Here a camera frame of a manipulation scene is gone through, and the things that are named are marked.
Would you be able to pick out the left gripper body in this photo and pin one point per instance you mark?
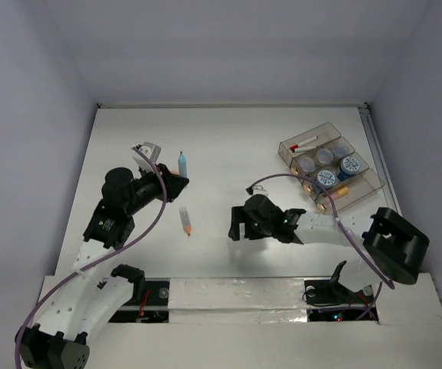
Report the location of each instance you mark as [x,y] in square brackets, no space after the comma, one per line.
[151,186]

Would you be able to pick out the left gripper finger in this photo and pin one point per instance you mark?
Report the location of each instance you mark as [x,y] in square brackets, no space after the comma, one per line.
[165,173]
[175,184]

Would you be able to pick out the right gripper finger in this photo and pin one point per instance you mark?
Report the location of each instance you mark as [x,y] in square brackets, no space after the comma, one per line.
[256,230]
[237,229]

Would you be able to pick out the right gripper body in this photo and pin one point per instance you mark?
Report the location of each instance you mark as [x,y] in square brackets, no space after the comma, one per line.
[249,218]

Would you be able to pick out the blue highlighter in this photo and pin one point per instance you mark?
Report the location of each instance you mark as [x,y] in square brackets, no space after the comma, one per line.
[182,165]

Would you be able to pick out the blue paint jar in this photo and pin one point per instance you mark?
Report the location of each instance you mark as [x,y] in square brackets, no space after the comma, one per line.
[349,167]
[324,179]

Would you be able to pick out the red whiteboard marker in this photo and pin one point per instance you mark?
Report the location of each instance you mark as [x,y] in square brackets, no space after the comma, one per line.
[303,143]

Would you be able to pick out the clear paperclip jar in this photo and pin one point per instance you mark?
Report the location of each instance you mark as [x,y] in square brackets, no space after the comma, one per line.
[340,150]
[307,164]
[324,157]

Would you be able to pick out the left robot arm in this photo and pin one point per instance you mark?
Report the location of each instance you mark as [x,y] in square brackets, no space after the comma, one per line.
[59,331]

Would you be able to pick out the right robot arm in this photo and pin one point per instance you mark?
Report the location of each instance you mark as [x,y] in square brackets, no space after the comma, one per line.
[389,248]

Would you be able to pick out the clear four-compartment organizer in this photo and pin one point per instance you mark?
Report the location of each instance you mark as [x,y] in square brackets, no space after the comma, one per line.
[361,186]

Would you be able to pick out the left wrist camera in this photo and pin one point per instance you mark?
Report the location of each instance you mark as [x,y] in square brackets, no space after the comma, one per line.
[146,155]

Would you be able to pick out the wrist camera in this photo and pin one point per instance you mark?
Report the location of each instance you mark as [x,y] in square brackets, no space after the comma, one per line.
[146,155]
[257,189]

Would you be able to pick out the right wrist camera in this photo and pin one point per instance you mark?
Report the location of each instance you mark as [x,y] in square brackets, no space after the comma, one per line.
[257,189]

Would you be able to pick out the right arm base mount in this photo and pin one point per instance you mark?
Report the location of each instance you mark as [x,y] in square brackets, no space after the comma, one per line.
[329,301]

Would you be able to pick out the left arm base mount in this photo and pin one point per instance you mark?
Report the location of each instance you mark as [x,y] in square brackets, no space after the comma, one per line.
[147,307]

